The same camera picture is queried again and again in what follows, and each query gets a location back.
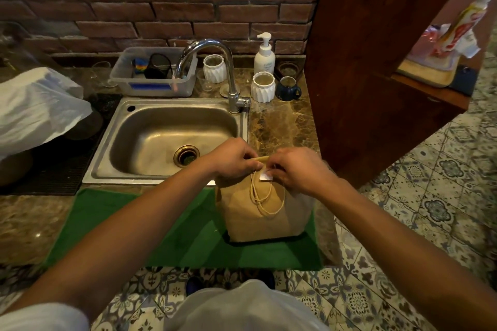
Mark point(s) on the person's left hand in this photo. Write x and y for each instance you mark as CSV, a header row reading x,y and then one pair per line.
x,y
227,160

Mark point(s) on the small white sticker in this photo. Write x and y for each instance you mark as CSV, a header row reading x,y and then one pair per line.
x,y
266,175

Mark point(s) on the person's right thumb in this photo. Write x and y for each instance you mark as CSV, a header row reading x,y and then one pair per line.
x,y
277,173

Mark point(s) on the pink plastic bag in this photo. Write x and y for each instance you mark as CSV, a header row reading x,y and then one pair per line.
x,y
425,43

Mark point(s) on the person's blue shoe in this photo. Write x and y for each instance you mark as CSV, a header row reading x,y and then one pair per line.
x,y
193,286

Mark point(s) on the black drain mat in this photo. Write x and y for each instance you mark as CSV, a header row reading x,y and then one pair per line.
x,y
62,168

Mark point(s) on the white ribbed cup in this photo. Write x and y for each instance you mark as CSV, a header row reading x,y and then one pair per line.
x,y
263,88
214,69

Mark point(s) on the green mat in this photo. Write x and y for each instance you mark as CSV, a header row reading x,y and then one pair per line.
x,y
186,233

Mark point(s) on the stainless steel sink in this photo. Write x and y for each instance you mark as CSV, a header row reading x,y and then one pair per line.
x,y
155,136

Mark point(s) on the squeeze bottle with red label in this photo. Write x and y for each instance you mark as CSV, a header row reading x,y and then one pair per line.
x,y
464,26

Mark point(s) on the black mesh strainer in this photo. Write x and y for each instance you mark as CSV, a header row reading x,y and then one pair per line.
x,y
158,66

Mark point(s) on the dark blue mug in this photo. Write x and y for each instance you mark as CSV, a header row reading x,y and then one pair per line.
x,y
288,89

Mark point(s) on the white pump soap bottle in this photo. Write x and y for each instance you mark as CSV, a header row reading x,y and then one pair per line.
x,y
264,57

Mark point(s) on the round coaster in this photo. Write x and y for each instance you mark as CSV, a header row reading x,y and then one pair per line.
x,y
224,91

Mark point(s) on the person's right forearm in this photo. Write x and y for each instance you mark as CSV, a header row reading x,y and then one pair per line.
x,y
403,261

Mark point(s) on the clear drinking glass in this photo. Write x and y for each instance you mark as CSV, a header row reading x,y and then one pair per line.
x,y
103,74

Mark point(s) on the small clear glass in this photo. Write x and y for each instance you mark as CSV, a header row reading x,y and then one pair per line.
x,y
204,80

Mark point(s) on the beige tray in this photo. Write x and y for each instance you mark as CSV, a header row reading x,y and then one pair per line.
x,y
425,73

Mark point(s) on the person's right hand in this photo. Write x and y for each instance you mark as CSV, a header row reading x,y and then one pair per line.
x,y
305,171

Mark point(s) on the person's left forearm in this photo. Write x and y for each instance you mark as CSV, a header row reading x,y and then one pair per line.
x,y
128,233

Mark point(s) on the white plastic bag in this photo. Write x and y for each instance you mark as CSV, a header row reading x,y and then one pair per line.
x,y
39,109

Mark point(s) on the clear plastic tub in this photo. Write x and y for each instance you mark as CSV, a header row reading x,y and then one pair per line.
x,y
155,86

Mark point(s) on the person's left thumb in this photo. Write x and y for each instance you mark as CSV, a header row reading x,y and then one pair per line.
x,y
253,166

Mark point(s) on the wooden counter cabinet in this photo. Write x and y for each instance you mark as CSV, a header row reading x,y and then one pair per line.
x,y
361,71

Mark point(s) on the chrome faucet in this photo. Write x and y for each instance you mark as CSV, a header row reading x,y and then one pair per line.
x,y
229,71

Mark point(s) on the colourful sponge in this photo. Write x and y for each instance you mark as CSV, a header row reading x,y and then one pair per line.
x,y
139,64

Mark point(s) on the person's white shirt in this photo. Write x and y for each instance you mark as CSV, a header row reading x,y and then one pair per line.
x,y
240,309

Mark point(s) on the brown glass bowl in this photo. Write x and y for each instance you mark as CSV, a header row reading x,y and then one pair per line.
x,y
288,69

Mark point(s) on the brown paper bag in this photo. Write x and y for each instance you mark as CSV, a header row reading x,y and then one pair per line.
x,y
264,218

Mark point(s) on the dark blue pouch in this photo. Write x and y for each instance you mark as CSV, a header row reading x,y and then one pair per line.
x,y
464,80

